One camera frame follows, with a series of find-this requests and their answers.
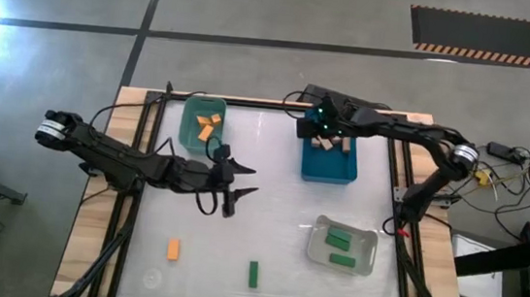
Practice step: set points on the natural wooden block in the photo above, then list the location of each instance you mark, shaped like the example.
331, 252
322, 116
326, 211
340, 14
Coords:
346, 144
326, 143
336, 140
316, 142

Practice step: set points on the grey mounting bracket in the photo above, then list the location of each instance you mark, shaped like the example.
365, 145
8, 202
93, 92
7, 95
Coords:
402, 193

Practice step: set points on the white cardboard box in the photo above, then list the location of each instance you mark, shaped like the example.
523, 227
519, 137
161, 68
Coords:
481, 286

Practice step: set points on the white table sheet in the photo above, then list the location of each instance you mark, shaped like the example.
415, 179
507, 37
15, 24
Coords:
275, 247

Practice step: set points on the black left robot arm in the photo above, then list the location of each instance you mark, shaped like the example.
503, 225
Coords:
113, 156

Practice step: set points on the yellow connector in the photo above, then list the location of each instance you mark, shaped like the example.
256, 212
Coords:
480, 177

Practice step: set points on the blue plastic bin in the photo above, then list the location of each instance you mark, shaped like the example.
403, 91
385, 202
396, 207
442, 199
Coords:
331, 169

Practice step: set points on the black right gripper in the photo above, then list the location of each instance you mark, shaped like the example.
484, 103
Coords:
336, 119

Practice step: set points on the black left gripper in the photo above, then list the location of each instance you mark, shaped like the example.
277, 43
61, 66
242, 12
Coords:
221, 178

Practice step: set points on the black slanted bar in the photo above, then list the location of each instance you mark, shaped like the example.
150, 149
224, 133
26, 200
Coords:
498, 261

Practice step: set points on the teal green plastic bin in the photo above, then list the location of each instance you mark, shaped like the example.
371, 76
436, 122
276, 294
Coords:
192, 141

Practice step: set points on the black power strip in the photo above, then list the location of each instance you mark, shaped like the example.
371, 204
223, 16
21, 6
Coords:
501, 151

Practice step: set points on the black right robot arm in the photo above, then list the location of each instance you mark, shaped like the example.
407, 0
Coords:
408, 130

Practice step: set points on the grey plastic bin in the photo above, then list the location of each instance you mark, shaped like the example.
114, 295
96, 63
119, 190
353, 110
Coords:
362, 250

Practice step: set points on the black aluminium table frame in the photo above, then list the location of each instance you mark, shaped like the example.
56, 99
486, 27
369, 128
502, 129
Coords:
250, 102

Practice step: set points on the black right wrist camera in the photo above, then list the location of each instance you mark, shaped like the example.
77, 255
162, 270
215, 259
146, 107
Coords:
306, 129

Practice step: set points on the black box behind table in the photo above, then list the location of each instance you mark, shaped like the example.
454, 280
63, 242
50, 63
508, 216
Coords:
309, 92

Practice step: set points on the orange wooden block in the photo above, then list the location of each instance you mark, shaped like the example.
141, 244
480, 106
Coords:
205, 133
173, 249
204, 120
216, 118

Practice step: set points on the black hazard-striped floor mat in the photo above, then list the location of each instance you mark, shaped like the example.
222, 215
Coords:
490, 34

